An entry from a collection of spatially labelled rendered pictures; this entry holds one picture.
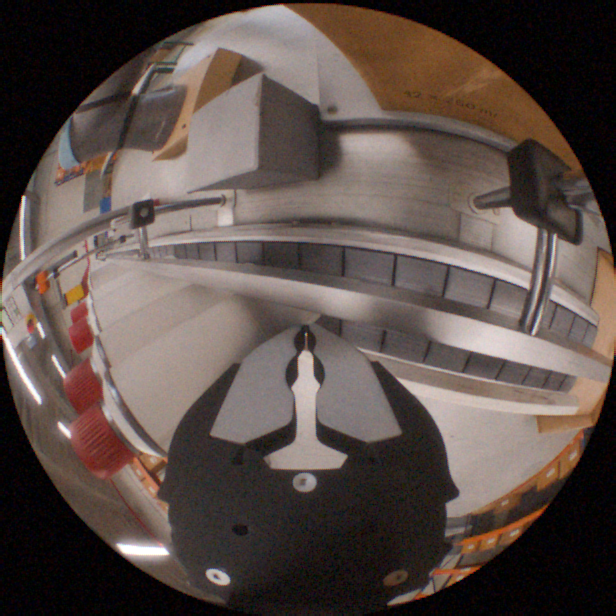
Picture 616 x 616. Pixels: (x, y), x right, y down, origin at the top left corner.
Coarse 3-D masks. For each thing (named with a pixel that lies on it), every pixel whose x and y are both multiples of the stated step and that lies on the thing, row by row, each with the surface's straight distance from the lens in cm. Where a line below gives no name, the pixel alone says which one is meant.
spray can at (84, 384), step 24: (192, 288) 17; (144, 312) 15; (168, 312) 15; (192, 312) 15; (96, 336) 15; (120, 336) 14; (144, 336) 14; (96, 360) 15; (120, 360) 14; (72, 384) 16; (96, 384) 15
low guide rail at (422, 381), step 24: (312, 360) 17; (384, 360) 16; (408, 384) 15; (432, 384) 15; (456, 384) 16; (480, 384) 18; (504, 408) 19; (528, 408) 20; (552, 408) 23; (576, 408) 29
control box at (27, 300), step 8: (24, 280) 67; (32, 280) 76; (16, 288) 67; (24, 288) 67; (32, 288) 74; (8, 296) 69; (16, 296) 68; (24, 296) 68; (32, 296) 72; (16, 304) 70; (24, 304) 69; (32, 304) 70; (8, 312) 72; (24, 312) 71; (32, 312) 71; (24, 320) 73; (32, 320) 73; (40, 320) 75; (16, 328) 76; (24, 328) 75; (8, 336) 78; (16, 336) 78; (24, 336) 78; (16, 344) 80
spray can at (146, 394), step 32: (192, 320) 12; (224, 320) 11; (256, 320) 12; (288, 320) 13; (160, 352) 10; (192, 352) 10; (224, 352) 10; (128, 384) 10; (160, 384) 9; (192, 384) 10; (96, 416) 11; (128, 416) 9; (160, 416) 9; (96, 448) 11; (128, 448) 11; (160, 448) 10
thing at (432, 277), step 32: (160, 256) 43; (192, 256) 31; (224, 256) 24; (256, 256) 21; (288, 256) 18; (320, 256) 17; (352, 256) 16; (384, 256) 15; (416, 288) 15; (448, 288) 15; (480, 288) 16; (512, 288) 17; (320, 320) 19; (544, 320) 20; (576, 320) 24; (384, 352) 18; (416, 352) 18; (448, 352) 18; (544, 384) 25
